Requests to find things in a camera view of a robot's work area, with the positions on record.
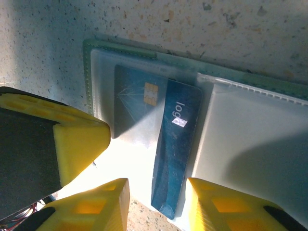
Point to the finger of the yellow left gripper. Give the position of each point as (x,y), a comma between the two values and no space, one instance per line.
(79,144)

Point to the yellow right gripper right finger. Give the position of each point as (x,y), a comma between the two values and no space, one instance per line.
(228,211)

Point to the pale green card holder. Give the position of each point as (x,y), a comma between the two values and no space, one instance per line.
(240,132)

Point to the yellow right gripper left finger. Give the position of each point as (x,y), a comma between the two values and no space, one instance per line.
(96,211)

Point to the blue credit card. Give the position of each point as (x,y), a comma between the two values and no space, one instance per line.
(178,144)

